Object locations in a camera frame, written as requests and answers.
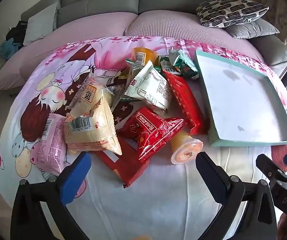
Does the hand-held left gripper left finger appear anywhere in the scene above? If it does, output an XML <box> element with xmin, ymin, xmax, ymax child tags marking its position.
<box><xmin>10</xmin><ymin>152</ymin><xmax>92</xmax><ymax>240</ymax></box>

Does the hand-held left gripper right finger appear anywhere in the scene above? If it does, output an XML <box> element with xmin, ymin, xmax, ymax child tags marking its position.
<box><xmin>196</xmin><ymin>151</ymin><xmax>278</xmax><ymax>240</ymax></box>

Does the yellow jelly cup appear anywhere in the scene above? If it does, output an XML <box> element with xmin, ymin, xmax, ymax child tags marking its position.
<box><xmin>170</xmin><ymin>129</ymin><xmax>203</xmax><ymax>165</ymax></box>

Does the pink snack packet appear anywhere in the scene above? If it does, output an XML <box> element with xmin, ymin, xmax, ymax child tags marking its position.
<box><xmin>31</xmin><ymin>113</ymin><xmax>69</xmax><ymax>177</ymax></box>

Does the cream and orange snack packet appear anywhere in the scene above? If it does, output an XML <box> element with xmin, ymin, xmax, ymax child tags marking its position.
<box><xmin>64</xmin><ymin>95</ymin><xmax>122</xmax><ymax>155</ymax></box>

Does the plain red packet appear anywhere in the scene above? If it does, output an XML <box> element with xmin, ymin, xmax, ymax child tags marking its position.
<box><xmin>95</xmin><ymin>136</ymin><xmax>150</xmax><ymax>189</ymax></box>

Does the red flower-print snack packet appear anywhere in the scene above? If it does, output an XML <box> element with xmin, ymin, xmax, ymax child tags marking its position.
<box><xmin>117</xmin><ymin>106</ymin><xmax>185</xmax><ymax>164</ymax></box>

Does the teal shallow box tray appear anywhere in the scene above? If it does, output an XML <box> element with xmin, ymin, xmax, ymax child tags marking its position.
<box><xmin>196</xmin><ymin>50</ymin><xmax>287</xmax><ymax>147</ymax></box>

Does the red gold-patterned snack packet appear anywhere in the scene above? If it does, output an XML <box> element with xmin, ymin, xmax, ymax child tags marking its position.
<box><xmin>162</xmin><ymin>70</ymin><xmax>208</xmax><ymax>135</ymax></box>

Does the yellow bun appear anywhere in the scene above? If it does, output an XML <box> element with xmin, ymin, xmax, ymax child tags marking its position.
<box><xmin>67</xmin><ymin>72</ymin><xmax>114</xmax><ymax>117</ymax></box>

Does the large white green-trimmed packet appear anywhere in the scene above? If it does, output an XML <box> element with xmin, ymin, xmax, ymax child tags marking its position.
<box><xmin>124</xmin><ymin>59</ymin><xmax>175</xmax><ymax>112</ymax></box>

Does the green foil snack packet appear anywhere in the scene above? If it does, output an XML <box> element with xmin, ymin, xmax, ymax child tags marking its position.
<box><xmin>169</xmin><ymin>49</ymin><xmax>200</xmax><ymax>80</ymax></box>

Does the small white and green packet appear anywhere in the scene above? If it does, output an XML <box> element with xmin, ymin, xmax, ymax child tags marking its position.
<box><xmin>157</xmin><ymin>55</ymin><xmax>176</xmax><ymax>74</ymax></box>

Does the orange clear-wrapped snack packet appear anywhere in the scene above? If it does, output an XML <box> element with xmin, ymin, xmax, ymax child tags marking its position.
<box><xmin>131</xmin><ymin>47</ymin><xmax>159</xmax><ymax>67</ymax></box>

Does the pink printed blanket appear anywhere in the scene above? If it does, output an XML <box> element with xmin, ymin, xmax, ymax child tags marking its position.
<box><xmin>0</xmin><ymin>36</ymin><xmax>287</xmax><ymax>240</ymax></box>

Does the grey pillow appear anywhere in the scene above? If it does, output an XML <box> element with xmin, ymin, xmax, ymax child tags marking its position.
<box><xmin>225</xmin><ymin>17</ymin><xmax>280</xmax><ymax>39</ymax></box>

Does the beige patterned curtain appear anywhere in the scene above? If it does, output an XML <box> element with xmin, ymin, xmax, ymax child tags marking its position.
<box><xmin>266</xmin><ymin>0</ymin><xmax>287</xmax><ymax>53</ymax></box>

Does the pink sofa cover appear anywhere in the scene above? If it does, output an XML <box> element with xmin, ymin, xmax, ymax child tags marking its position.
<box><xmin>0</xmin><ymin>11</ymin><xmax>261</xmax><ymax>95</ymax></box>

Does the dark clothes pile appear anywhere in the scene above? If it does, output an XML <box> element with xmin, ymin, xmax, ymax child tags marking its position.
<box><xmin>0</xmin><ymin>21</ymin><xmax>28</xmax><ymax>59</ymax></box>

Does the light grey cushion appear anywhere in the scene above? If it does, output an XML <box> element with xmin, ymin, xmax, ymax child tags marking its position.
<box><xmin>23</xmin><ymin>2</ymin><xmax>59</xmax><ymax>46</ymax></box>

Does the black and cream patterned pillow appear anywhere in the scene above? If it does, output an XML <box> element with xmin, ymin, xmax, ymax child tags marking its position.
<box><xmin>197</xmin><ymin>0</ymin><xmax>269</xmax><ymax>28</ymax></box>

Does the grey sofa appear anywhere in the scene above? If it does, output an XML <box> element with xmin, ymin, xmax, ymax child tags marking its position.
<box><xmin>0</xmin><ymin>0</ymin><xmax>287</xmax><ymax>80</ymax></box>

